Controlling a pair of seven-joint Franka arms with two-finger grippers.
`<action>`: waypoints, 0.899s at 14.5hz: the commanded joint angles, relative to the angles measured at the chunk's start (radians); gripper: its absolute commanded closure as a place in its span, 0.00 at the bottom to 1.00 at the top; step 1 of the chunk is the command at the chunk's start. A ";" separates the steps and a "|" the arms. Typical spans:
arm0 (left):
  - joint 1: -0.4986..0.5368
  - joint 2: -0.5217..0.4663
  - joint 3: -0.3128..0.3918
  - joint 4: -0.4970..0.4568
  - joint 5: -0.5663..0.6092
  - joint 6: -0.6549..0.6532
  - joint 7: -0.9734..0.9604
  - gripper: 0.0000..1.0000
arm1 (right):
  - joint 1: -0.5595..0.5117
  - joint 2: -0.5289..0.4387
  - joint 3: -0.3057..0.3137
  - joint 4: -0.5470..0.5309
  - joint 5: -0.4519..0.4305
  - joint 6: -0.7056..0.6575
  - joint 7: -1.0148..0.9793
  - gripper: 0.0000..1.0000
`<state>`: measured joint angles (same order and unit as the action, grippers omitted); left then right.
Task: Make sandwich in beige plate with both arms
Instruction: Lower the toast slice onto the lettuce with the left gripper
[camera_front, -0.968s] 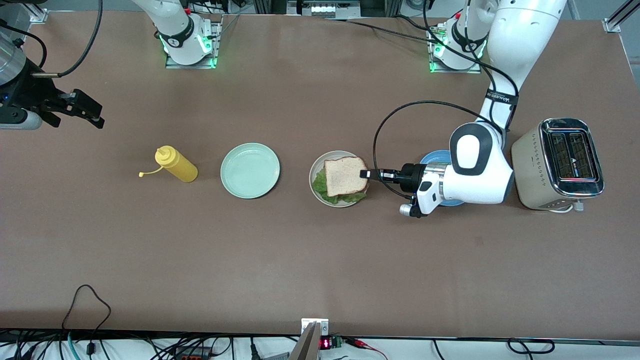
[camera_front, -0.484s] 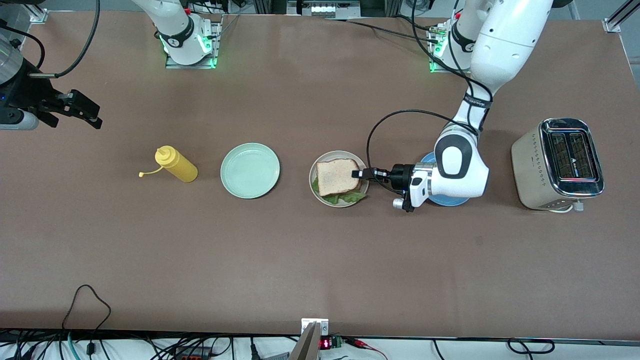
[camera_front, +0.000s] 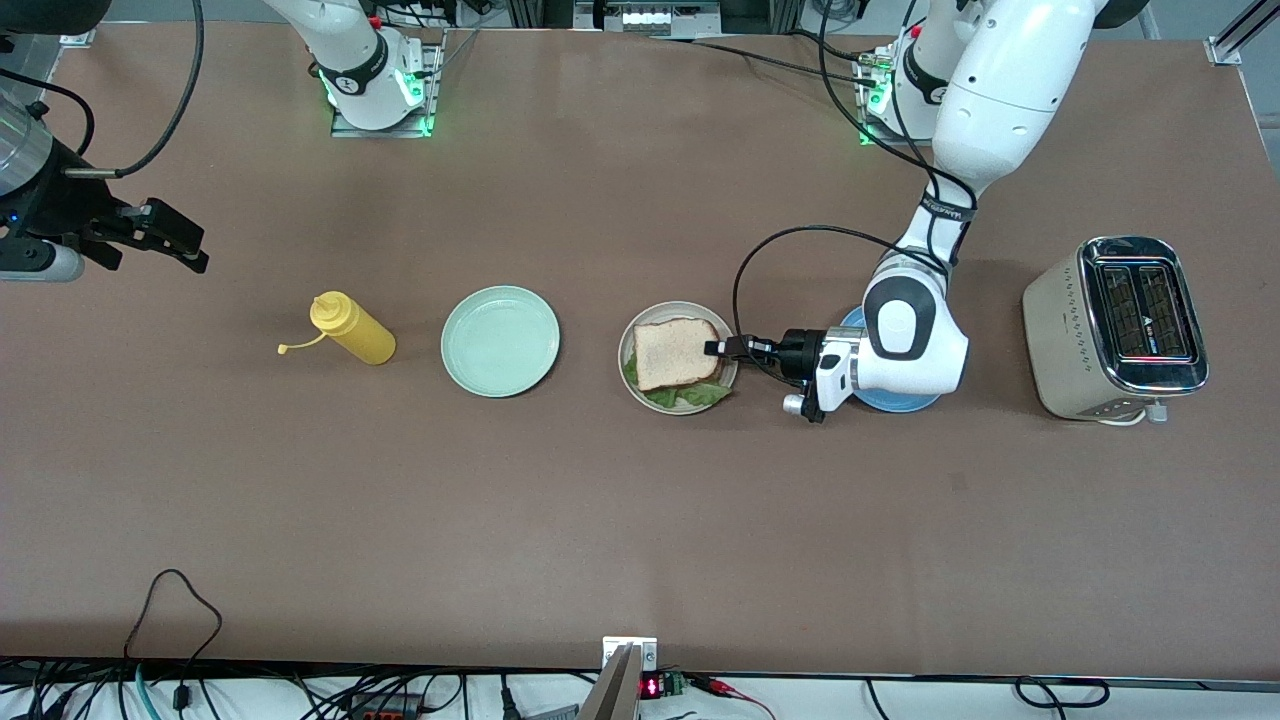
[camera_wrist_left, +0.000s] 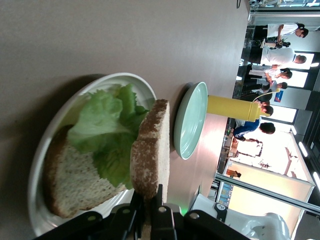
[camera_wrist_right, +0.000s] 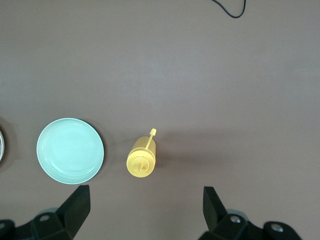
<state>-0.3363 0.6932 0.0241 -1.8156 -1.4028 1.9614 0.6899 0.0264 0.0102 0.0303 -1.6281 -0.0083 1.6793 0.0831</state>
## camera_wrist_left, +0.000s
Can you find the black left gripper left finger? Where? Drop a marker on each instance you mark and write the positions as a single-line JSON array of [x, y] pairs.
[[125, 220]]

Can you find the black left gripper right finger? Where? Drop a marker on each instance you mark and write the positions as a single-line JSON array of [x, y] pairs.
[[162, 222]]

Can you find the light bread slice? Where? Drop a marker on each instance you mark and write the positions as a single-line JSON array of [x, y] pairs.
[[75, 180]]

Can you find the brown toasted bread slice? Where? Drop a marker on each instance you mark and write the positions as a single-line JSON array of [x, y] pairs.
[[150, 150]]

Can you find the green lettuce leaf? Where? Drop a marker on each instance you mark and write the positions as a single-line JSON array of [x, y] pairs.
[[100, 120]]

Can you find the yellow squeeze bottle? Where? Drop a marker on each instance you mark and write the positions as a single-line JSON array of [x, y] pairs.
[[230, 107]]

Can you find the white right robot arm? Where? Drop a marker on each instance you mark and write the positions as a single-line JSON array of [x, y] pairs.
[[265, 225]]

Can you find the mint green plate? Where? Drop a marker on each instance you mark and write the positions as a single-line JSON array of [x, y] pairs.
[[190, 125]]

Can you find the beige plate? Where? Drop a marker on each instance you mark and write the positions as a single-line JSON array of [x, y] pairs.
[[72, 105]]

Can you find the person in blue jacket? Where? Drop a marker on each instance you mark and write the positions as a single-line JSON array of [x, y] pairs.
[[246, 128]]

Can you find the aluminium frame beam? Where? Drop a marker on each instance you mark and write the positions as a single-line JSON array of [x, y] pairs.
[[262, 191]]

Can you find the blue wall sign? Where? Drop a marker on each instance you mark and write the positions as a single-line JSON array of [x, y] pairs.
[[279, 96]]

